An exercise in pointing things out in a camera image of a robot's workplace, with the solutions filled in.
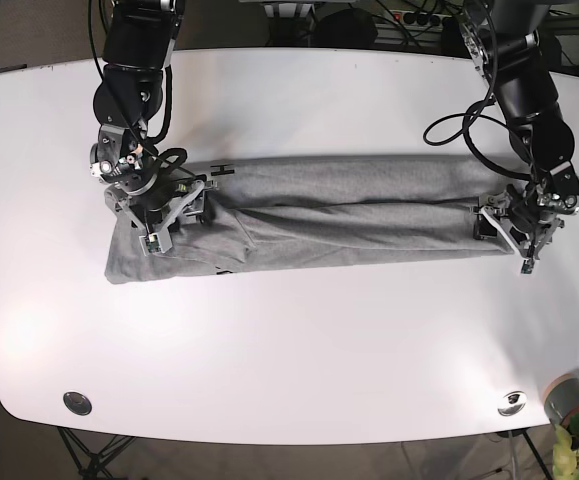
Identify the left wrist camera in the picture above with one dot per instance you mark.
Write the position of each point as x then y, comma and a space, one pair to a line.
527, 266

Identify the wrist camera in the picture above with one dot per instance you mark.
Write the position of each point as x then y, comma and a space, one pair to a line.
527, 266
156, 243

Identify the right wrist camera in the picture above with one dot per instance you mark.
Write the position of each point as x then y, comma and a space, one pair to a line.
156, 243

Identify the white power strip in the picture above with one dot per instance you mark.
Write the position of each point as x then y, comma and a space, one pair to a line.
418, 20

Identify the black folding stand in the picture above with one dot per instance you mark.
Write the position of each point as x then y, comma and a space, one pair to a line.
94, 465

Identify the right table grommet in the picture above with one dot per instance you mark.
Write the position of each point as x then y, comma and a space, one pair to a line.
512, 403

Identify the table grommet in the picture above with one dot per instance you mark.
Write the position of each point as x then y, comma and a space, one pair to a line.
512, 403
77, 403

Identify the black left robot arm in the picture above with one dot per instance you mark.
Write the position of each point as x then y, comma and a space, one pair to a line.
502, 39

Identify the grey plant pot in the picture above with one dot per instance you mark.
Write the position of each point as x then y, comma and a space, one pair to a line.
561, 400

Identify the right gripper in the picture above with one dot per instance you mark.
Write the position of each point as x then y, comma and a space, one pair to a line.
152, 189

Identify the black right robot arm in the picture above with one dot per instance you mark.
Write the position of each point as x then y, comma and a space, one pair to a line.
133, 106

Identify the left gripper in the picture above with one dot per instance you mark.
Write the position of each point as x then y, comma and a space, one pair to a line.
527, 219

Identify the left table grommet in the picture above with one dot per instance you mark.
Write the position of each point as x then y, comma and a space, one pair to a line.
77, 403

